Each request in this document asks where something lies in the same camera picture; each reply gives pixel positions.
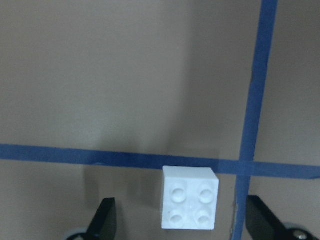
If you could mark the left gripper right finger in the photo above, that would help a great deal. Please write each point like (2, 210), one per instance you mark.
(261, 223)

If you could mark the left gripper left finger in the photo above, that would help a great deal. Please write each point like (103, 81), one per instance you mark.
(104, 223)

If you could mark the white block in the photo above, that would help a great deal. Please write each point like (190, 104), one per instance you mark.
(189, 198)

